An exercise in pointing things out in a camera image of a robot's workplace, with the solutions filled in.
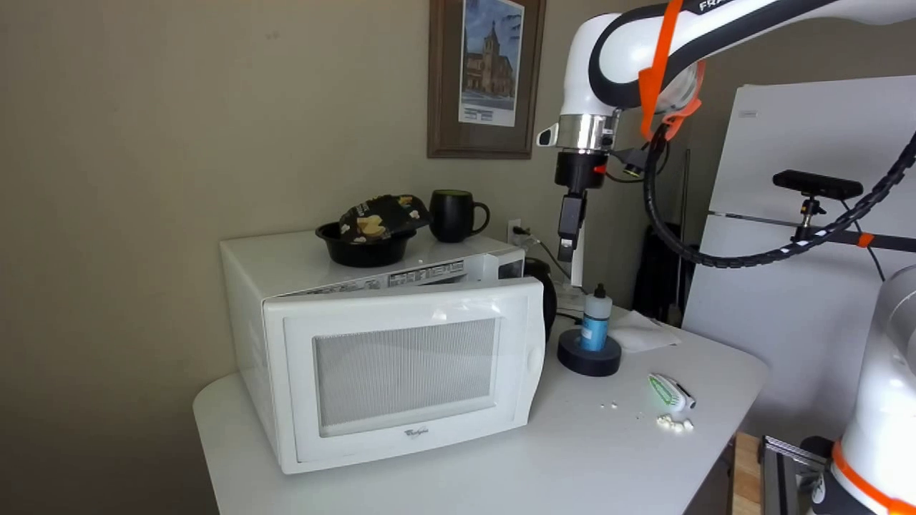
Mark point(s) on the framed building picture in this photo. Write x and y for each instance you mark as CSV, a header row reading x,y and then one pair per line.
x,y
483,77

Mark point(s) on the black mug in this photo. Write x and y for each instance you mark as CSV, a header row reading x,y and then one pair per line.
x,y
457,216

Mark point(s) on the blue label squeeze bottle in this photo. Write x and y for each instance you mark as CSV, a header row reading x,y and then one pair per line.
x,y
596,318

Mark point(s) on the white microwave oven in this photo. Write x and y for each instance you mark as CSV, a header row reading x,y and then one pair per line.
x,y
362,365

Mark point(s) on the white wall outlet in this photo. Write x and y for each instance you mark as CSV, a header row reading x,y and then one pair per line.
x,y
519,233

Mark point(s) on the white refrigerator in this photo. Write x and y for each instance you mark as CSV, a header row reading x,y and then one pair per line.
x,y
805,315

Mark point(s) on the green white brush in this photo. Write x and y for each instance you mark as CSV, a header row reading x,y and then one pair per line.
x,y
675,395

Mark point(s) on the black food tray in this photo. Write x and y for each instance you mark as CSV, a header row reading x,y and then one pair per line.
x,y
374,233

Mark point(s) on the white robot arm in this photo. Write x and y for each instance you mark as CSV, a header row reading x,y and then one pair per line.
x,y
652,60

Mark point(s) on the black tape roll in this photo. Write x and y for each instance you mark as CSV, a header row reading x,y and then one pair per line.
x,y
578,355

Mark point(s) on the black camera on stand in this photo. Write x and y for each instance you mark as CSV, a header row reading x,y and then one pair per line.
x,y
815,188

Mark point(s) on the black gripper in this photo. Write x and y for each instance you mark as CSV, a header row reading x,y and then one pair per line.
x,y
578,173

